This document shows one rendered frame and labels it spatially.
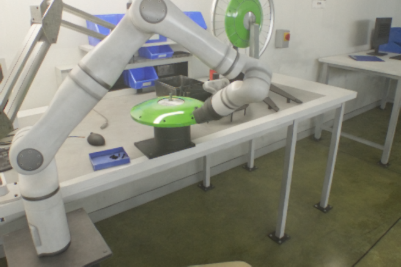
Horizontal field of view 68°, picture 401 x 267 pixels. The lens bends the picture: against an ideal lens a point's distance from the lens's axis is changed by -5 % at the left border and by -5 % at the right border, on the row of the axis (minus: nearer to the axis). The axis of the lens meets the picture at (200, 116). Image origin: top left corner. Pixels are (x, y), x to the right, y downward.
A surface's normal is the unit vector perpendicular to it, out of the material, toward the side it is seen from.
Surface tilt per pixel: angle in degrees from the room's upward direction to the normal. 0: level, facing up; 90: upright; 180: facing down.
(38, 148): 87
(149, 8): 80
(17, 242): 0
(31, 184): 19
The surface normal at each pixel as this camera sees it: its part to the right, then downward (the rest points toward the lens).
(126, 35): 0.46, -0.07
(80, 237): 0.00, -0.94
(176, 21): 0.38, 0.18
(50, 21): 0.92, 0.13
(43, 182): 0.22, -0.79
